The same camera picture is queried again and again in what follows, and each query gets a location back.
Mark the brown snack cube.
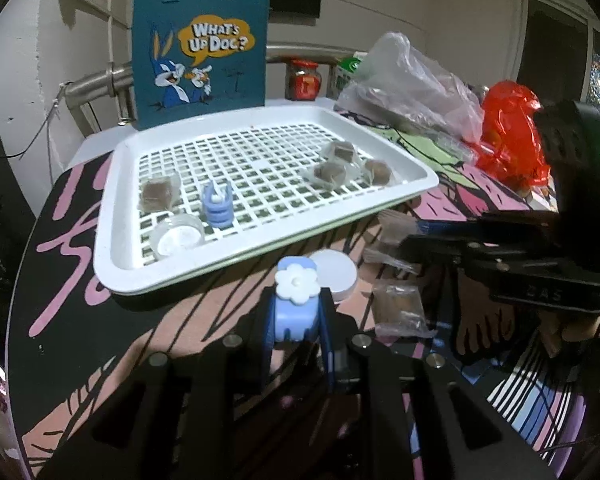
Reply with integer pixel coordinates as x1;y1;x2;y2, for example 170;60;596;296
321;140;358;165
138;172;181;214
300;160;358;191
372;280;438;339
363;159;393;186

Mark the blue flower hair clip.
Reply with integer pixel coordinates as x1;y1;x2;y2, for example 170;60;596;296
274;256;321;342

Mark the blue hair claw clip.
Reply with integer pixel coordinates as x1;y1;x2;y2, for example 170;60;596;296
201;180;234;229

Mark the red plastic bag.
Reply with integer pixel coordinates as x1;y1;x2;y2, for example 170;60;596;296
472;80;550;192

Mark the cartoon printed bed blanket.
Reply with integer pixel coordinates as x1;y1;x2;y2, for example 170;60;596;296
6;113;586;479

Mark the clear plastic bag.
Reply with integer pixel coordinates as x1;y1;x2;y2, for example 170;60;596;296
337;32;484;144

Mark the white perforated plastic tray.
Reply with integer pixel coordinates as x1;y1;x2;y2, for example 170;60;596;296
93;105;439;296

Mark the green white carton box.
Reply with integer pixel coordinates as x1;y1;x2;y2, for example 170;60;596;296
326;52;367;100

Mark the red lidded sauce jar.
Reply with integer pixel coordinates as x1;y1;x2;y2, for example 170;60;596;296
285;58;322;101

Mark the black cabinet under bottle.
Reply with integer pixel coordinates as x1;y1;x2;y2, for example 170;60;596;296
0;131;37;311

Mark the teal Bugs Bunny felt bag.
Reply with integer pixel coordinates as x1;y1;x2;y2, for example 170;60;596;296
131;0;270;129

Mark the metal bed rail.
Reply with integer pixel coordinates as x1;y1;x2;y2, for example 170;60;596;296
62;42;365;136

